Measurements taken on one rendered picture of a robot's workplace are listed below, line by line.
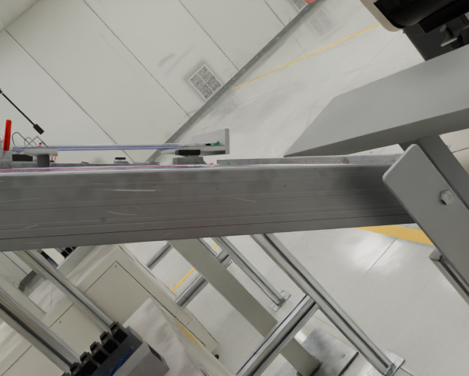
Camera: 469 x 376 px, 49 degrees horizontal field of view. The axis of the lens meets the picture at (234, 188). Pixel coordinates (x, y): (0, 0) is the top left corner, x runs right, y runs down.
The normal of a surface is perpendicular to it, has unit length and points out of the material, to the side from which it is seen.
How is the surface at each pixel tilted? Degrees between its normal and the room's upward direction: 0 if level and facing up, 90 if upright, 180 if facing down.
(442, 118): 90
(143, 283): 90
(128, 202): 90
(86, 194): 90
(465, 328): 0
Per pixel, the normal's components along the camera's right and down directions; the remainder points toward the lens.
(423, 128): -0.62, 0.70
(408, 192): 0.32, 0.04
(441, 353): -0.66, -0.71
